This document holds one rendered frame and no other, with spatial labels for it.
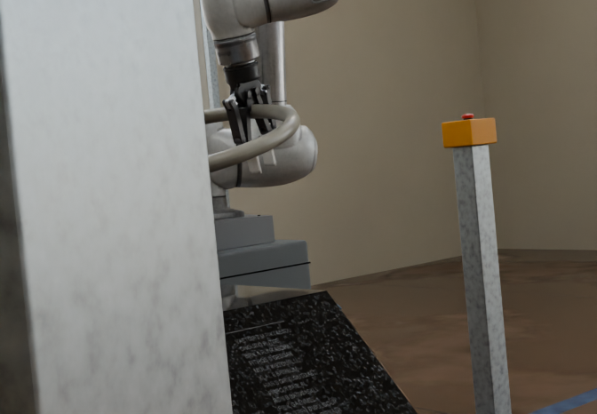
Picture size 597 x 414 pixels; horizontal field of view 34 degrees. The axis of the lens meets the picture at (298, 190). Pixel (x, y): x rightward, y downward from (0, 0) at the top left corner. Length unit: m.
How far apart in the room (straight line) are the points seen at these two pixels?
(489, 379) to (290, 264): 0.90
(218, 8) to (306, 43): 5.99
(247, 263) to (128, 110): 1.92
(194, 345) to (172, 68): 0.16
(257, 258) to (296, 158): 0.29
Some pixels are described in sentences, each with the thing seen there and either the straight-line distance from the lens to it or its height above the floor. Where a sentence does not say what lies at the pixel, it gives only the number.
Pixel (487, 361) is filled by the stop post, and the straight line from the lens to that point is 3.15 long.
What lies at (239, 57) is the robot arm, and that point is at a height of 1.23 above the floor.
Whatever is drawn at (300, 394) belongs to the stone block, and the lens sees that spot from 1.36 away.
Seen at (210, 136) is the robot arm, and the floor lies 1.09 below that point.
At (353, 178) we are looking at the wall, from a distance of 8.21.
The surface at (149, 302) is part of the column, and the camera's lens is 0.53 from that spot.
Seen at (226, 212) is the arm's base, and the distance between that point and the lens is 2.54.
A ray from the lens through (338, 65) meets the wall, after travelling 8.20.
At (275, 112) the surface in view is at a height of 1.11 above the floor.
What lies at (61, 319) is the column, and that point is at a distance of 0.47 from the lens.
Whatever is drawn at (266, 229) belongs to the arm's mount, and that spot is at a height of 0.83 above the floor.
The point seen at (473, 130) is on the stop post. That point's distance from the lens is 3.05.
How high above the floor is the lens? 1.01
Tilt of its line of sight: 2 degrees down
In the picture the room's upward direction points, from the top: 5 degrees counter-clockwise
